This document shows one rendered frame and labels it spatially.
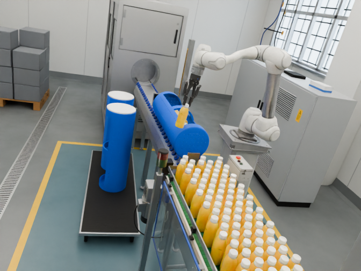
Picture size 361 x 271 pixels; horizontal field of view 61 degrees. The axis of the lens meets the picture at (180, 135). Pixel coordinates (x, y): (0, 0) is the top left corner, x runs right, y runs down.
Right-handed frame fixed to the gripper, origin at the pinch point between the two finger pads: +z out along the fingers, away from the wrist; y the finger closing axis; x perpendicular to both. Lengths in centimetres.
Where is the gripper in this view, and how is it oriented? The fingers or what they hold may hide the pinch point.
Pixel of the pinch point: (187, 101)
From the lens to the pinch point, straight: 223.7
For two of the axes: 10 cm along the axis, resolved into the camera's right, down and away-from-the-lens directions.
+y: -8.4, -1.4, -5.2
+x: 4.5, 3.6, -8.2
